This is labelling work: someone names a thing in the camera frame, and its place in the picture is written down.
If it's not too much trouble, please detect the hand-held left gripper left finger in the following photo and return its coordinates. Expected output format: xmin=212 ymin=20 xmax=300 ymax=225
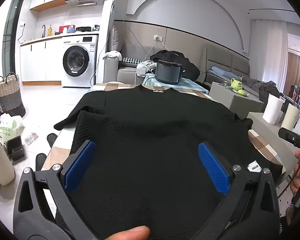
xmin=13 ymin=140 xmax=102 ymax=240

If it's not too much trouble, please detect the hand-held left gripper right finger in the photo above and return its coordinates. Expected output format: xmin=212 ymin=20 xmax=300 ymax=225
xmin=190 ymin=141 xmax=282 ymax=240

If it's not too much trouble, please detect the black knit sweater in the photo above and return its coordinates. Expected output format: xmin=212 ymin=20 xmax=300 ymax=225
xmin=54 ymin=84 xmax=283 ymax=240

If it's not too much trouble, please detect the person's right hand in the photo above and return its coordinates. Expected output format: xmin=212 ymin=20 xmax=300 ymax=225
xmin=290 ymin=150 xmax=300 ymax=193

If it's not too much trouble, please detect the person's left hand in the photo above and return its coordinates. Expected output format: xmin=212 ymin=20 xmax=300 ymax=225
xmin=107 ymin=226 xmax=150 ymax=240

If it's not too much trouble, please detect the cream paper towel roll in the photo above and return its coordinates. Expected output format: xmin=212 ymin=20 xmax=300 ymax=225
xmin=281 ymin=104 xmax=300 ymax=130

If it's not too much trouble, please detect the grey ottoman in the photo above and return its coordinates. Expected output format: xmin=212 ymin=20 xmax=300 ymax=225
xmin=247 ymin=111 xmax=290 ymax=147
xmin=209 ymin=82 xmax=264 ymax=117

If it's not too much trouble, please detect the black slipper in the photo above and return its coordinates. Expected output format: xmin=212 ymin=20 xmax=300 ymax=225
xmin=47 ymin=133 xmax=58 ymax=148
xmin=36 ymin=153 xmax=48 ymax=172

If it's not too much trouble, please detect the printed paper packet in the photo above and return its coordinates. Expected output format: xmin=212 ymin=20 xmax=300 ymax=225
xmin=24 ymin=133 xmax=38 ymax=145

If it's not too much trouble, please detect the wooden door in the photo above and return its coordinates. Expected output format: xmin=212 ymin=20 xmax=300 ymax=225
xmin=285 ymin=52 xmax=300 ymax=95

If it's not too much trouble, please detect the black box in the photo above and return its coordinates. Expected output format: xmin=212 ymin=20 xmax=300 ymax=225
xmin=5 ymin=135 xmax=25 ymax=165

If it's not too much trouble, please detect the green frog toy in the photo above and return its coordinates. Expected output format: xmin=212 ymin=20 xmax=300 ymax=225
xmin=230 ymin=78 xmax=243 ymax=91

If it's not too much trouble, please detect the white trash bin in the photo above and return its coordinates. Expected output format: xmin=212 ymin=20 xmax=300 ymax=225
xmin=0 ymin=126 xmax=15 ymax=187

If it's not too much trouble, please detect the white green plastic bag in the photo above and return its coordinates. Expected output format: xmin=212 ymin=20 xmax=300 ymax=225
xmin=0 ymin=114 xmax=23 ymax=140

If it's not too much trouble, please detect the white curtain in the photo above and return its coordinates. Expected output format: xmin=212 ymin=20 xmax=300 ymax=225
xmin=250 ymin=19 xmax=289 ymax=93

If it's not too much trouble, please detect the teal checked cloth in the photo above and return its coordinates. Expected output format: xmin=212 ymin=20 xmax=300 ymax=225
xmin=142 ymin=75 xmax=210 ymax=95

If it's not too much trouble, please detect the blue pillow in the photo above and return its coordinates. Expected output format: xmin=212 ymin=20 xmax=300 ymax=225
xmin=211 ymin=66 xmax=234 ymax=77

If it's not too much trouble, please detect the wicker laundry basket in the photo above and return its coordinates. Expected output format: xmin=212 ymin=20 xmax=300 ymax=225
xmin=0 ymin=72 xmax=26 ymax=117

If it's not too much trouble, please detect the grey sofa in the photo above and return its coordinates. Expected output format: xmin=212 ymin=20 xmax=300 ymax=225
xmin=104 ymin=44 xmax=288 ymax=100

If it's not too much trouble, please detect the black jacket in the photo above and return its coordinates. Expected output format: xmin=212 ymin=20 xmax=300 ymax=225
xmin=150 ymin=50 xmax=200 ymax=83

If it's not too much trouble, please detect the white washing machine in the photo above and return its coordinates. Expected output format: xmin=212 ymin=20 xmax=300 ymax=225
xmin=61 ymin=35 xmax=98 ymax=88

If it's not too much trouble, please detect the dark grey rice cooker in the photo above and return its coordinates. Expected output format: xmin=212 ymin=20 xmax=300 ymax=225
xmin=155 ymin=59 xmax=183 ymax=85

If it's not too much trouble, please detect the white base cabinet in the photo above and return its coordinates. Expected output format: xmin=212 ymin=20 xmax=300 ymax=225
xmin=20 ymin=39 xmax=63 ymax=85

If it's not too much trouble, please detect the white cloth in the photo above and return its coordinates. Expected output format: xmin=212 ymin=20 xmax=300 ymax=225
xmin=104 ymin=51 xmax=122 ymax=60

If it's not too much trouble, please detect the houndstooth pillow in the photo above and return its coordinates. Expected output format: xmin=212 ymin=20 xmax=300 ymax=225
xmin=120 ymin=57 xmax=142 ymax=67

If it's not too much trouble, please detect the grey white garment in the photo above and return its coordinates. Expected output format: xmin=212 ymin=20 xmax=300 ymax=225
xmin=136 ymin=60 xmax=157 ymax=77

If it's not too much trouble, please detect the grey cushion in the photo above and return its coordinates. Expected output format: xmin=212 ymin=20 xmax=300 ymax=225
xmin=107 ymin=26 xmax=123 ymax=53

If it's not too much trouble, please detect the black framed glass door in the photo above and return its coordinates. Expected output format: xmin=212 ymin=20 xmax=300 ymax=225
xmin=2 ymin=0 xmax=28 ymax=74

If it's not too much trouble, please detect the steel range hood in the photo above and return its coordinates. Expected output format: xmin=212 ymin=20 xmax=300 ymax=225
xmin=65 ymin=0 xmax=105 ymax=7

